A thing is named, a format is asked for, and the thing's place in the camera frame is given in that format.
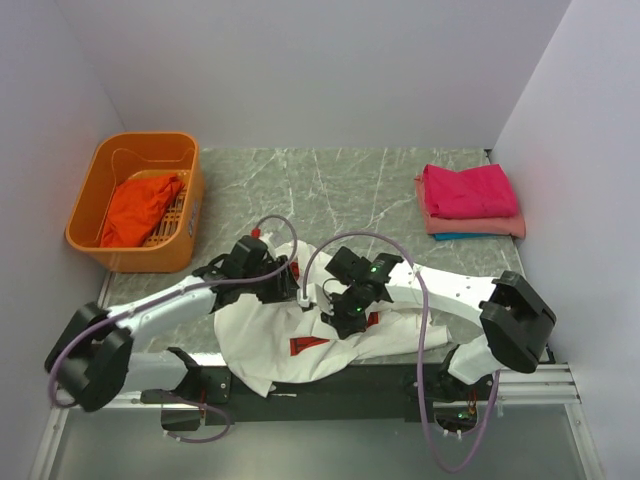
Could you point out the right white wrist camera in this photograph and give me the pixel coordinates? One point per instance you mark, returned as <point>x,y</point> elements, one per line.
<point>312,297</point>

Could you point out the folded magenta t-shirt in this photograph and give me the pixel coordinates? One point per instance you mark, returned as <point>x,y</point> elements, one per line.
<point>480,192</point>

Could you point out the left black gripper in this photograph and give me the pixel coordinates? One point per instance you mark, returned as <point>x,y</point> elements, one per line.
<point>279,288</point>

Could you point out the white printed t-shirt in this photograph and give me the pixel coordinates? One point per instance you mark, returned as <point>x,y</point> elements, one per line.
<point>264,344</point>

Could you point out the folded salmon t-shirt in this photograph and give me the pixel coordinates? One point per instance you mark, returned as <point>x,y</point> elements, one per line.
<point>505,226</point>

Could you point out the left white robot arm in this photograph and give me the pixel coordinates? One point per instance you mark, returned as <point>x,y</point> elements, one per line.
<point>94,360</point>

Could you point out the orange t-shirt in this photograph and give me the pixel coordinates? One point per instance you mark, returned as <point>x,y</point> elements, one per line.
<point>136,208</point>

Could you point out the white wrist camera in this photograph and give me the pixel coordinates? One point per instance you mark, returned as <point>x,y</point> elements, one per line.
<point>267,236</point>
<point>312,297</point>

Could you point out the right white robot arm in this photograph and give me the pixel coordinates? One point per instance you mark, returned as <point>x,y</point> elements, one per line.
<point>516,322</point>

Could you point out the folded blue t-shirt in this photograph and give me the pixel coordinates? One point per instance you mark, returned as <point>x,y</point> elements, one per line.
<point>455,236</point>

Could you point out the orange plastic laundry basket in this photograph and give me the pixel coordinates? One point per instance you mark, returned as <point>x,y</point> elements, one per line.
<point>132,155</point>

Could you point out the black base crossbar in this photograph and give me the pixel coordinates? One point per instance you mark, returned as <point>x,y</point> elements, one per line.
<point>361,392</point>

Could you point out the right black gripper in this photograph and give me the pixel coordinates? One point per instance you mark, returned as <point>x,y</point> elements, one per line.
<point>340,316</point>

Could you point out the aluminium frame rail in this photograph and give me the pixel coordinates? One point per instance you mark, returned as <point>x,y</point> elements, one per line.
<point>440,332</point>

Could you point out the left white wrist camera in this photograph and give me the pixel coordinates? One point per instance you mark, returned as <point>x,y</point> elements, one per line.
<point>267,236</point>

